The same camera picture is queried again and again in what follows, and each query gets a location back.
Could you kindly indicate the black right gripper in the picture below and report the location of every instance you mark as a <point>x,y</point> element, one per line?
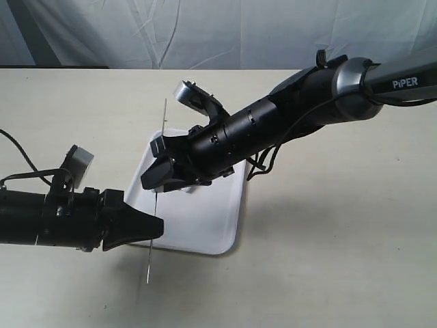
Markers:
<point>198,157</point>

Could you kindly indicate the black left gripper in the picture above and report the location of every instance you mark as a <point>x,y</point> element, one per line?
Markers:
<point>84,220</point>

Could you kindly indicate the thin metal skewer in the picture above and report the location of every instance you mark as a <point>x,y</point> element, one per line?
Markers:
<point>149,259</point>

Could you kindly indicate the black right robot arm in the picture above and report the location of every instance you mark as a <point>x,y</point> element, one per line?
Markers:
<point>332,92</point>

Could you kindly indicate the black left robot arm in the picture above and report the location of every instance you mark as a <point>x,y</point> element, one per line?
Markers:
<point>22,218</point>

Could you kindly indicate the white rectangular plastic tray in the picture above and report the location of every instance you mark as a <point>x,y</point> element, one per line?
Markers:
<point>202,220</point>

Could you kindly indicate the grey-white backdrop curtain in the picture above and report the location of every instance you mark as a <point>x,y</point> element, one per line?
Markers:
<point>218,35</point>

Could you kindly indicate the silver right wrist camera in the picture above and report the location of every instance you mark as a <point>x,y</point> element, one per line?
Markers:
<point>192,96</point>

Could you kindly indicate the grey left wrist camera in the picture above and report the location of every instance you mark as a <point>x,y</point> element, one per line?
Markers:
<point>74,168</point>

